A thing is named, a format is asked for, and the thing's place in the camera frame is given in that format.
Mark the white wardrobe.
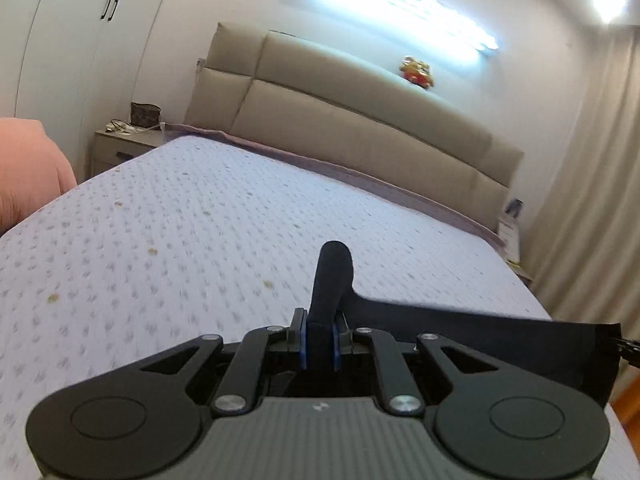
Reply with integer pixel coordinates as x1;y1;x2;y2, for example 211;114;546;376
0;0;191;181

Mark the navy hoodie with white stripes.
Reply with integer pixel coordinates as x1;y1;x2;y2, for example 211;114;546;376
307;240;623;406

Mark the bed with dotted white sheet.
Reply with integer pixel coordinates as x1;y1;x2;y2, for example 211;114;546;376
0;135;626;480

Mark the small beige nightstand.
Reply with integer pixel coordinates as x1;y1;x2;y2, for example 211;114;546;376
507;257;535;287

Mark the beige padded headboard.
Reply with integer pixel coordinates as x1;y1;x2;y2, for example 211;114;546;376
185;22;526;236

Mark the pink cushion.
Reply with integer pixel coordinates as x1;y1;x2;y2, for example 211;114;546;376
0;117;78;236

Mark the grey nightstand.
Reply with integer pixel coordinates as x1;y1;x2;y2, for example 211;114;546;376
92;127;166;178

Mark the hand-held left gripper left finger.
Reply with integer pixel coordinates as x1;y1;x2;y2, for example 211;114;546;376
120;308;310;417

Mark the red and yellow plush toy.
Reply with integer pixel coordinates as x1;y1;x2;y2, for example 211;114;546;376
399;56;435;90

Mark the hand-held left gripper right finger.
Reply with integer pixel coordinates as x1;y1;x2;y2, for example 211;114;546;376
332;323;521;417

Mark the long wall light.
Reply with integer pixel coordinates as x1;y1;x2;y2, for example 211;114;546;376
312;0;501;52

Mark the beige curtain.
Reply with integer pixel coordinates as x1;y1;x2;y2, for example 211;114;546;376
520;25;640;326

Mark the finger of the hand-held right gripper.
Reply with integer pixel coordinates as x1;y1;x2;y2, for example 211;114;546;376
615;337;640;362

